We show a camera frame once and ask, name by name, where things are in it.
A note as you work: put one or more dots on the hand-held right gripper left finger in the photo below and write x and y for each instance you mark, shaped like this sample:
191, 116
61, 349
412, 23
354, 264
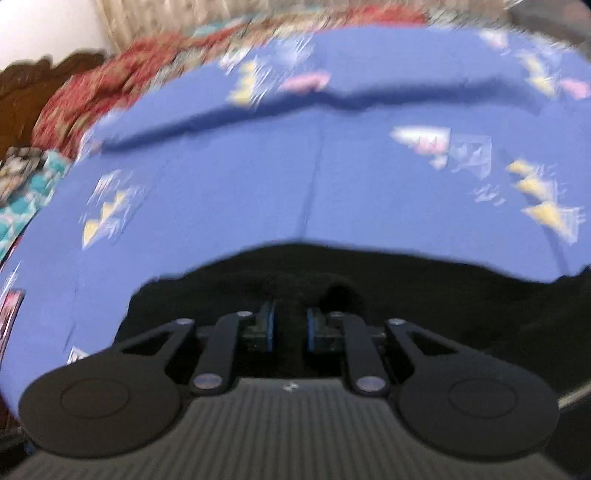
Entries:
270, 323

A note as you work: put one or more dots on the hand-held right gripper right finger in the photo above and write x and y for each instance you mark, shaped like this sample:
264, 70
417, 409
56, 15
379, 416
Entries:
312, 330

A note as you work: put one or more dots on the black pants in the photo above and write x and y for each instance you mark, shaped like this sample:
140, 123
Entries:
415, 286

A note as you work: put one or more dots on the blue printed bedsheet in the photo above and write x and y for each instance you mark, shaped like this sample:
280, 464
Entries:
277, 184

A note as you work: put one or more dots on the red patterned blanket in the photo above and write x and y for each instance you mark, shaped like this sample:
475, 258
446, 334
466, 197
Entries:
92, 78

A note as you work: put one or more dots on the beige patterned curtain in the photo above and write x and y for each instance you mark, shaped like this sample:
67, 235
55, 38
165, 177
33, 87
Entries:
161, 14

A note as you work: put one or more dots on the brown wooden headboard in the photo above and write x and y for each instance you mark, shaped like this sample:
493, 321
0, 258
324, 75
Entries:
23, 92

